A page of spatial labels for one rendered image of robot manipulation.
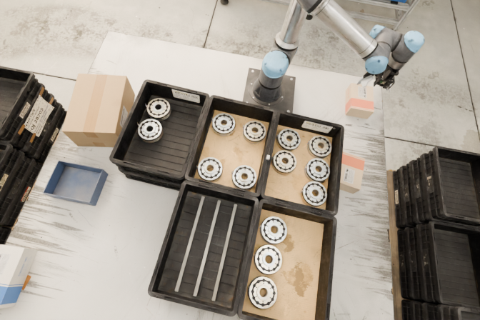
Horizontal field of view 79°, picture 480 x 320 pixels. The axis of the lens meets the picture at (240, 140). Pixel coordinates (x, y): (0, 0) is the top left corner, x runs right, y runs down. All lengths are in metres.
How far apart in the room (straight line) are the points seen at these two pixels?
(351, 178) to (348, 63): 1.62
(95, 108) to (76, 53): 1.49
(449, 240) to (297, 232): 1.09
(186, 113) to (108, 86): 0.38
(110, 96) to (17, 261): 0.73
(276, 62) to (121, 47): 0.90
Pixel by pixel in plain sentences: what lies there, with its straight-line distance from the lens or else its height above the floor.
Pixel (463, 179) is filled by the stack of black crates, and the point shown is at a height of 0.49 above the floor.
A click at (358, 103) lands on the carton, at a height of 0.78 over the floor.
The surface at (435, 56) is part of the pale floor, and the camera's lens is 3.39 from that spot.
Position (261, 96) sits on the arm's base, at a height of 0.79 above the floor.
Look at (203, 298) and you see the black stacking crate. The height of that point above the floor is 0.83.
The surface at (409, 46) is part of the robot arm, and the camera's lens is 1.34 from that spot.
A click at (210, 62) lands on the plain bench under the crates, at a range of 1.70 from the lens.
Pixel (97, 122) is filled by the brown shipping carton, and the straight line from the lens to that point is 1.40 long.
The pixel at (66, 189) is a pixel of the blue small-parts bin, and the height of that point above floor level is 0.70.
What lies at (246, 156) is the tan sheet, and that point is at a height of 0.83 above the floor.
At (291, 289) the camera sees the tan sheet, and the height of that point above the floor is 0.83.
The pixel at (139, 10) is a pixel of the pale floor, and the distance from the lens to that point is 3.09.
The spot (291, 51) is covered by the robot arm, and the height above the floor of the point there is 0.96.
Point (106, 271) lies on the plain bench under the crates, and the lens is 1.38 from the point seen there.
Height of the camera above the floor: 2.01
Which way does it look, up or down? 65 degrees down
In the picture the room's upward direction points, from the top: 11 degrees clockwise
